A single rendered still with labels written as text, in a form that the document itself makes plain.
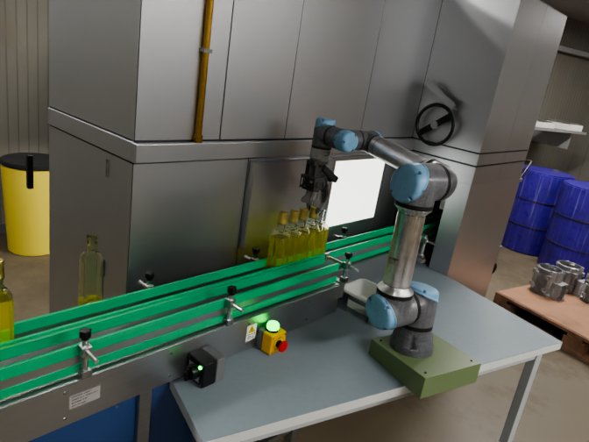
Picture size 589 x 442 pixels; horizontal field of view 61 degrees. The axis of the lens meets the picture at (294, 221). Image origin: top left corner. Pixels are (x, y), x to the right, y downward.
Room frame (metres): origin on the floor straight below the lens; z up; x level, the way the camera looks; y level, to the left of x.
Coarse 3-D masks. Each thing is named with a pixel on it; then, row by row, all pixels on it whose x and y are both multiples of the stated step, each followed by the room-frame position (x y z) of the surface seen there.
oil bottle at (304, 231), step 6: (300, 228) 1.82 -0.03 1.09; (306, 228) 1.83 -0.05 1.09; (306, 234) 1.82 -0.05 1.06; (300, 240) 1.81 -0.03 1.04; (306, 240) 1.83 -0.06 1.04; (300, 246) 1.81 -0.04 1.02; (306, 246) 1.83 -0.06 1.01; (300, 252) 1.81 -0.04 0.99; (306, 252) 1.84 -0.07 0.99; (300, 258) 1.81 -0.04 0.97
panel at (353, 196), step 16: (352, 160) 2.25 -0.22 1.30; (368, 160) 2.35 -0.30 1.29; (352, 176) 2.27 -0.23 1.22; (368, 176) 2.37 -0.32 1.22; (336, 192) 2.19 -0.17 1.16; (352, 192) 2.29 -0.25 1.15; (368, 192) 2.39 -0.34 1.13; (336, 208) 2.21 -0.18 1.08; (352, 208) 2.31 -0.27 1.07; (368, 208) 2.41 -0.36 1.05; (336, 224) 2.22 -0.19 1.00
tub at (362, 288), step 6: (348, 282) 1.94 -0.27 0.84; (354, 282) 1.96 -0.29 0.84; (360, 282) 1.99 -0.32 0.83; (366, 282) 1.99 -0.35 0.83; (372, 282) 1.98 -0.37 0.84; (348, 288) 1.93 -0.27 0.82; (354, 288) 1.96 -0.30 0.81; (360, 288) 1.99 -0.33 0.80; (366, 288) 1.99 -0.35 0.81; (372, 288) 1.97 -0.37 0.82; (354, 294) 1.84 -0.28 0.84; (360, 294) 1.99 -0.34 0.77; (366, 294) 1.98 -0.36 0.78; (372, 294) 1.97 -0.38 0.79; (366, 300) 1.80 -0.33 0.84
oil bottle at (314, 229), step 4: (308, 224) 1.88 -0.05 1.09; (312, 228) 1.86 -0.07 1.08; (316, 228) 1.87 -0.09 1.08; (312, 232) 1.85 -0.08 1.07; (316, 232) 1.87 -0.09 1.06; (312, 236) 1.85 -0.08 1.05; (316, 236) 1.88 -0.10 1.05; (312, 240) 1.86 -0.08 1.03; (316, 240) 1.88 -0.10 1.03; (312, 244) 1.86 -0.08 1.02; (316, 244) 1.88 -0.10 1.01; (308, 248) 1.85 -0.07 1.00; (312, 248) 1.86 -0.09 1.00; (308, 252) 1.85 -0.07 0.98; (312, 252) 1.87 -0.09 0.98; (308, 256) 1.85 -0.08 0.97
